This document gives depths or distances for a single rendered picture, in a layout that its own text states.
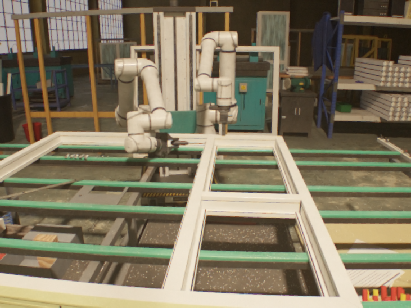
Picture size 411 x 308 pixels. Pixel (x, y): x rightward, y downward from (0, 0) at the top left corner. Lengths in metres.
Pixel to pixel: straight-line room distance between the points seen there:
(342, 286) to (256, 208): 0.52
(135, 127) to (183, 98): 1.23
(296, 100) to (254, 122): 0.79
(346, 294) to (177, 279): 0.41
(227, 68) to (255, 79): 3.04
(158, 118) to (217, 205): 0.68
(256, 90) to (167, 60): 2.96
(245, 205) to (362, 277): 0.54
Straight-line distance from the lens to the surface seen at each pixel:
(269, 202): 1.28
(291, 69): 7.17
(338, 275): 0.93
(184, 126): 2.89
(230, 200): 1.28
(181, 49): 2.89
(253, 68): 5.55
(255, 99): 5.66
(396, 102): 5.75
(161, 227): 1.74
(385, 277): 1.49
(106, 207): 1.38
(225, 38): 2.56
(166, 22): 2.89
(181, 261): 0.92
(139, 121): 1.76
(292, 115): 5.54
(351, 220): 1.40
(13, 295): 0.93
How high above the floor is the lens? 1.49
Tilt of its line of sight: 19 degrees down
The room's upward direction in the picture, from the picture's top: straight up
